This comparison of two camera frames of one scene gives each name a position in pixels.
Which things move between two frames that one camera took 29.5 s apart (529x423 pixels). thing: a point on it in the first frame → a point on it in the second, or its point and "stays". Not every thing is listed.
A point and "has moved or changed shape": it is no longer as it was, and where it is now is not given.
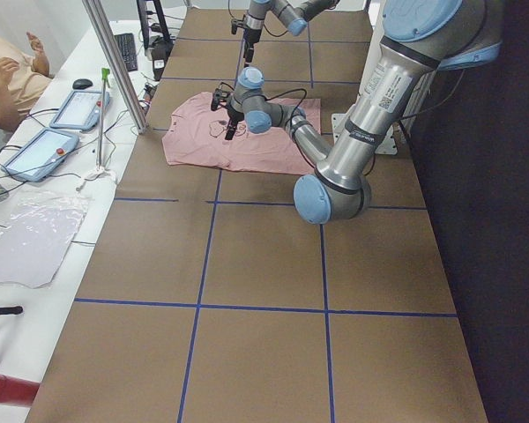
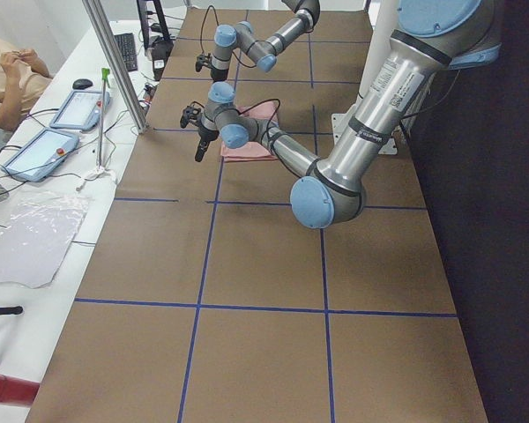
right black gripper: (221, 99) → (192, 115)
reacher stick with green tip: (105, 74) stays
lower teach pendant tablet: (39, 153) stays
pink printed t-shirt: (196, 136) has moved or changed shape
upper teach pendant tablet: (80, 111) stays
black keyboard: (126, 44) stays
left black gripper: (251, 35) → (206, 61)
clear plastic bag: (30, 248) stays
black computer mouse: (82, 84) stays
